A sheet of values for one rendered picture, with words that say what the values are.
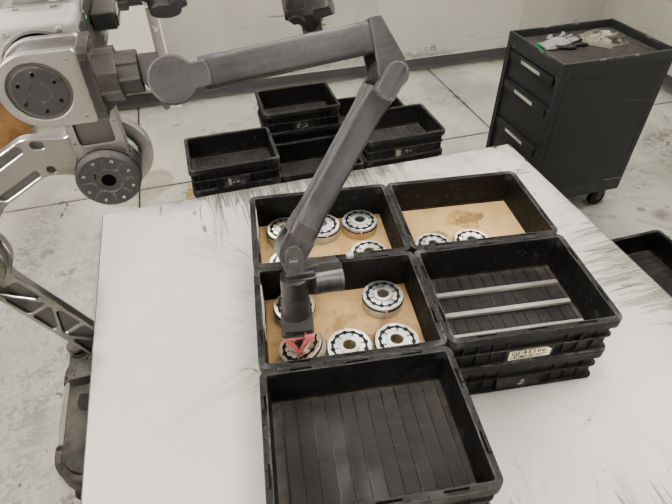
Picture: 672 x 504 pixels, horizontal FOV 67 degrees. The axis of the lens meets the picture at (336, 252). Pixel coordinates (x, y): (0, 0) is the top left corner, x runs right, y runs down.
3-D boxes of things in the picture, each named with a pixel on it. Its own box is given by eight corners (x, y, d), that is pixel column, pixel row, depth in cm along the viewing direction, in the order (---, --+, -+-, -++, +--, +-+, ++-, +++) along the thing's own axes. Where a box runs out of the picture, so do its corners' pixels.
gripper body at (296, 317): (309, 300, 113) (308, 275, 109) (314, 335, 106) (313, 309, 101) (280, 303, 113) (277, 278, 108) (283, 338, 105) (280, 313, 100)
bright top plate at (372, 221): (343, 233, 146) (343, 231, 145) (341, 211, 153) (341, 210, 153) (378, 232, 146) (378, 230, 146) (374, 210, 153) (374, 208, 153)
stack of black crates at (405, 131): (364, 220, 264) (366, 143, 233) (347, 188, 285) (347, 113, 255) (435, 206, 272) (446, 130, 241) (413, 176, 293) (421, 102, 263)
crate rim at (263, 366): (259, 377, 104) (258, 370, 103) (254, 275, 126) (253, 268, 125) (448, 351, 109) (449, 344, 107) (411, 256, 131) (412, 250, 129)
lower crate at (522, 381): (436, 403, 123) (443, 374, 115) (404, 310, 145) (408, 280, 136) (592, 380, 127) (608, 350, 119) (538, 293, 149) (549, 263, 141)
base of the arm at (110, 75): (102, 100, 91) (78, 30, 83) (149, 93, 92) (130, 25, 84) (99, 122, 85) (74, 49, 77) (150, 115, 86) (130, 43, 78)
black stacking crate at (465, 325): (443, 376, 115) (450, 345, 108) (408, 283, 137) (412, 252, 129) (606, 352, 120) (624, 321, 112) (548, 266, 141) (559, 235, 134)
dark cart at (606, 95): (516, 225, 281) (564, 64, 221) (477, 181, 313) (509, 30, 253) (609, 206, 293) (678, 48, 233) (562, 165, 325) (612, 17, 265)
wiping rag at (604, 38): (591, 51, 241) (594, 44, 238) (564, 35, 256) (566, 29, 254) (642, 44, 246) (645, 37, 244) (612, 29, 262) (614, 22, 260)
